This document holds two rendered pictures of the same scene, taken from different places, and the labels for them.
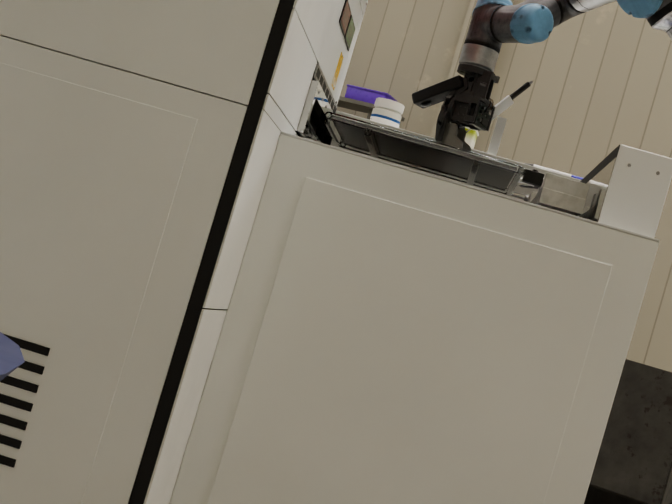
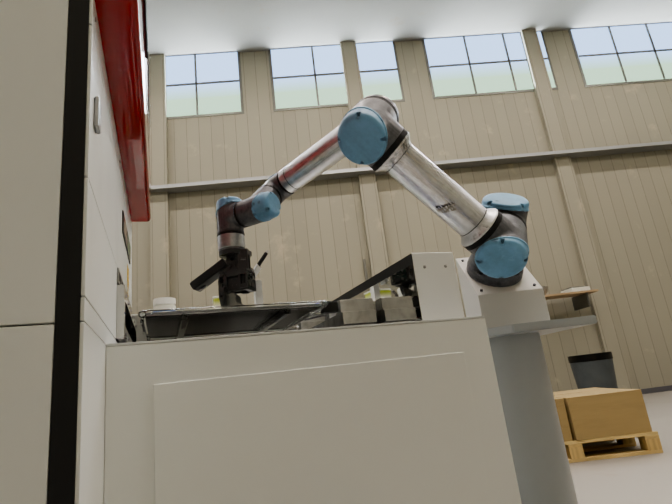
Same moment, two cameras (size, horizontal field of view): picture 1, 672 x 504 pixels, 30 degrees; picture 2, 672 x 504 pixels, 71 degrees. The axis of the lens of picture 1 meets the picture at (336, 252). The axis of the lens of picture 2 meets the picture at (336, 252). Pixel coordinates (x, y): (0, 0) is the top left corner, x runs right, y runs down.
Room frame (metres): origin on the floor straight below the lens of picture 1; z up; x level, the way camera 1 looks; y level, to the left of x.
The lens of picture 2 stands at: (1.26, 0.13, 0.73)
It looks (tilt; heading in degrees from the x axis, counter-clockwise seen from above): 15 degrees up; 334
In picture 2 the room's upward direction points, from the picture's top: 7 degrees counter-clockwise
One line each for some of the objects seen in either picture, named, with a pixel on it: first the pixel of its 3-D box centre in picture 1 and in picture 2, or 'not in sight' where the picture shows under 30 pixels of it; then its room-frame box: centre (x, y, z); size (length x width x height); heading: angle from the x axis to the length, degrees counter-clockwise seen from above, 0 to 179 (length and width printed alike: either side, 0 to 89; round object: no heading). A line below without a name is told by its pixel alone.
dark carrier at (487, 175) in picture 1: (423, 155); (226, 322); (2.36, -0.11, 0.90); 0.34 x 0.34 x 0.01; 85
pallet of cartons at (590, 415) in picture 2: not in sight; (551, 424); (4.22, -3.07, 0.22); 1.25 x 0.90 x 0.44; 68
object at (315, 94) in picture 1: (318, 125); (127, 329); (2.37, 0.10, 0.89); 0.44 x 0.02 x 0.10; 175
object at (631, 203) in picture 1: (612, 208); (380, 311); (2.27, -0.46, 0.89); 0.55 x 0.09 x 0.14; 175
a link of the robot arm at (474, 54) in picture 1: (478, 60); (231, 245); (2.52, -0.17, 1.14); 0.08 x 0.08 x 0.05
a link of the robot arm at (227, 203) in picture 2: (489, 23); (230, 218); (2.52, -0.17, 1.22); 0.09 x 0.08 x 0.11; 35
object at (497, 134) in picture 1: (492, 124); (252, 287); (2.60, -0.24, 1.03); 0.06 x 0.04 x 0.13; 85
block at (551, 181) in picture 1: (565, 186); (354, 305); (2.20, -0.36, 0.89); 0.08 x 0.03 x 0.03; 85
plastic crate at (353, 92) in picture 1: (370, 99); not in sight; (9.29, 0.08, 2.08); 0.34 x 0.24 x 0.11; 68
